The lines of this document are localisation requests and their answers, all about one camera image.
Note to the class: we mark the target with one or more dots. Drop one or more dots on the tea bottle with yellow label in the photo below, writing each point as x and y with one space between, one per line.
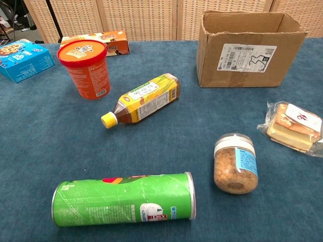
149 98

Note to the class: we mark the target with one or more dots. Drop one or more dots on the plastic sandwich cake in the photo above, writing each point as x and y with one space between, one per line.
290 126

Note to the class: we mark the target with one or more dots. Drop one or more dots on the open cardboard box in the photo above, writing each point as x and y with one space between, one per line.
214 75

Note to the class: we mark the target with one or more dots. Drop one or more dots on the orange biscuit box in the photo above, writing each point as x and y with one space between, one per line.
116 40

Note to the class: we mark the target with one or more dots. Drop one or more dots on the blue cookie box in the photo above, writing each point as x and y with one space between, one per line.
25 65

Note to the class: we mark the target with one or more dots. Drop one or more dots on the clear jar with blue label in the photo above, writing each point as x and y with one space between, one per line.
227 164

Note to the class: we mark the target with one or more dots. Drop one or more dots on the orange cup with lid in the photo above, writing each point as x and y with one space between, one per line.
88 75

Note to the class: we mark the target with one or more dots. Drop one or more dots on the green chips can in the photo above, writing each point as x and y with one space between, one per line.
101 201

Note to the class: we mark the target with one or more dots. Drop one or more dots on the wicker folding screen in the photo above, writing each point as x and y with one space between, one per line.
141 17

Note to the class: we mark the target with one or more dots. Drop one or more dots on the blue felt table cloth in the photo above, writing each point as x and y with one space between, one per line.
50 138

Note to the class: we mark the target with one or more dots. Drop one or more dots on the black office chair base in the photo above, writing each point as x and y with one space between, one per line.
22 12

